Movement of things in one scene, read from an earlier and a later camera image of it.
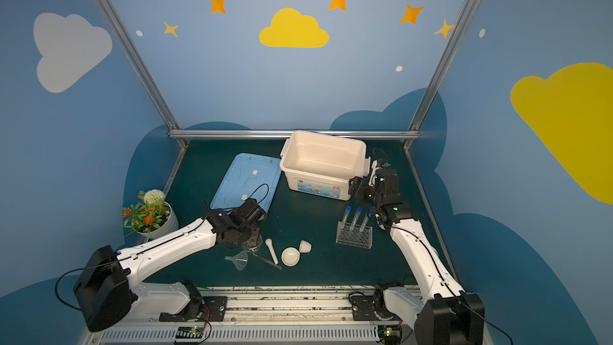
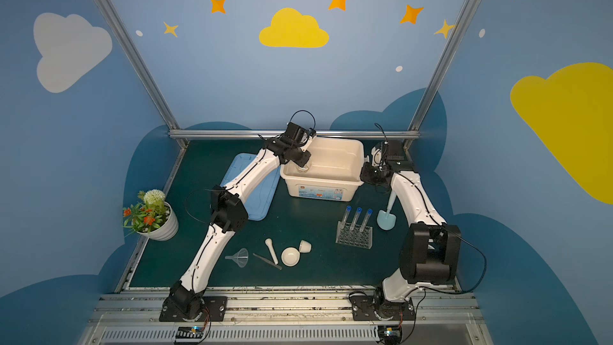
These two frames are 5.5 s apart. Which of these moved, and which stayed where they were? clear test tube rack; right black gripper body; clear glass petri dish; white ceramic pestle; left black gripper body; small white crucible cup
Moved: left black gripper body; clear glass petri dish; right black gripper body
Stayed: clear test tube rack; small white crucible cup; white ceramic pestle
